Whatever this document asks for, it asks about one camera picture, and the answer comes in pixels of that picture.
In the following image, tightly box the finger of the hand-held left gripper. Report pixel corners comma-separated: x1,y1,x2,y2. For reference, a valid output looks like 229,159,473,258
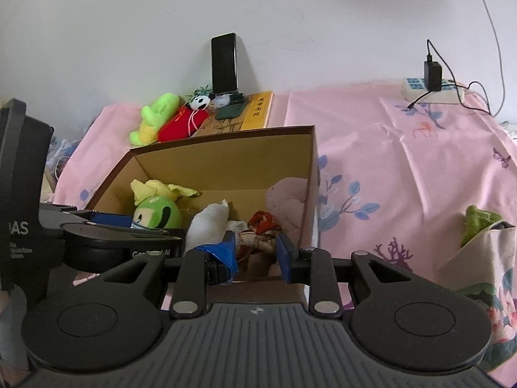
60,209,172,235

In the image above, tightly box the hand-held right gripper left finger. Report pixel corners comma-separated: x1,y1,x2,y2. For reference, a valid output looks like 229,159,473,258
97,230,240,319

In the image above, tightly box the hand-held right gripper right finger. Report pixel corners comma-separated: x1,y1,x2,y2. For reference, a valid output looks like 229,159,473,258
276,233,415,318

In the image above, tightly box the red patterned cloth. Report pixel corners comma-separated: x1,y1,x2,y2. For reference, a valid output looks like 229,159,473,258
237,210,284,263

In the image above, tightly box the green round head plush toy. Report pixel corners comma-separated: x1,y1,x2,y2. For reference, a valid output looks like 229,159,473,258
132,195,183,230

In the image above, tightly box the brown cardboard box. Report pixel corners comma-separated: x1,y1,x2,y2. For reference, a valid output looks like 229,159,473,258
83,125,322,304

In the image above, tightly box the beige pink plush toy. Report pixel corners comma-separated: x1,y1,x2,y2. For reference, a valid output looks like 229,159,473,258
266,178,312,244

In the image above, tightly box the yellow cloth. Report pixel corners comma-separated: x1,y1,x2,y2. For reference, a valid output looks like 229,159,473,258
130,178,199,207

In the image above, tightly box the green yellow frog plush toy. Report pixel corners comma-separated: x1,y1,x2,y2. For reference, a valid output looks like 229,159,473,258
129,93,181,147

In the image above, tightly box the red panda plush toy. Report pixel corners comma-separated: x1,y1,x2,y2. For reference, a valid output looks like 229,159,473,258
157,86,216,143

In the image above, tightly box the dark green phone stand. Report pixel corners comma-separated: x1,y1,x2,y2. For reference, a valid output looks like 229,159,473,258
215,93,248,121

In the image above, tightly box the pink floral bedsheet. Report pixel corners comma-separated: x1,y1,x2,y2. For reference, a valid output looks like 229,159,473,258
52,81,517,372

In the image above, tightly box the yellow brown printed box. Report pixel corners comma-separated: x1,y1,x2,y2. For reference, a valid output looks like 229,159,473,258
194,92,274,138

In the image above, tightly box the black smartphone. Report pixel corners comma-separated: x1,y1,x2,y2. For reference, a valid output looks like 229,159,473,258
211,32,239,95

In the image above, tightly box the green towel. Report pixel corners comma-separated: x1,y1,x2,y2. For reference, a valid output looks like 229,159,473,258
460,205,504,248

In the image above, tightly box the floral print tote bag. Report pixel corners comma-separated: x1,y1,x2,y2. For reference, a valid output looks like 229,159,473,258
438,220,517,373

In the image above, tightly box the black charger adapter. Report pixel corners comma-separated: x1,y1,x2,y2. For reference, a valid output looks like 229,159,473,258
423,60,443,92

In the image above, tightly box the black charger cable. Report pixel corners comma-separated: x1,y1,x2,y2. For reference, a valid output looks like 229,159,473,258
406,39,494,117

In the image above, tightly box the grey wall cable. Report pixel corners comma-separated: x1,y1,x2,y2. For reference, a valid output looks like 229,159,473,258
472,0,506,119

